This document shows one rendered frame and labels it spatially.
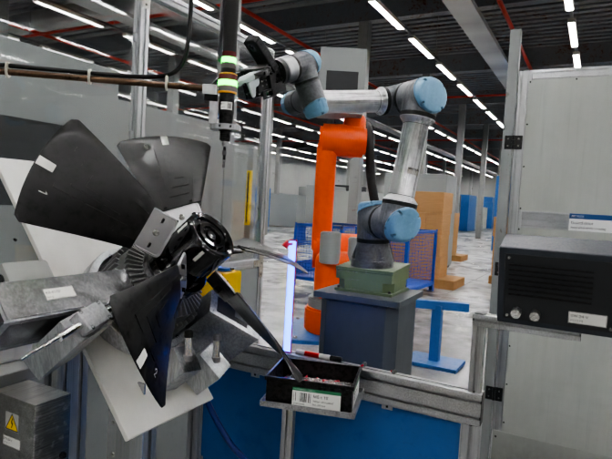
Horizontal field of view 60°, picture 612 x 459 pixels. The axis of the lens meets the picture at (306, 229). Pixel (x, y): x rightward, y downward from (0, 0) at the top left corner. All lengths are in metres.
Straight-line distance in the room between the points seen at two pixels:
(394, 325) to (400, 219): 0.35
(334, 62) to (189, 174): 4.05
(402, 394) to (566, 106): 1.78
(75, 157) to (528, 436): 2.49
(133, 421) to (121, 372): 0.10
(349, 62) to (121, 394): 4.45
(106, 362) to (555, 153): 2.23
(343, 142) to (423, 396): 3.98
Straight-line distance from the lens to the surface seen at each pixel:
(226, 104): 1.24
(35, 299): 1.02
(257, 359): 1.64
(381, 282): 1.81
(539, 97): 2.84
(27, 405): 1.34
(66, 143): 1.09
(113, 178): 1.09
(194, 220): 1.12
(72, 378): 1.43
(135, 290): 0.90
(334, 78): 5.21
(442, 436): 1.49
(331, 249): 4.97
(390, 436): 1.54
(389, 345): 1.80
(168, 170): 1.30
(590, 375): 2.87
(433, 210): 9.12
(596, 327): 1.34
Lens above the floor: 1.30
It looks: 3 degrees down
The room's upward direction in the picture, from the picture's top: 3 degrees clockwise
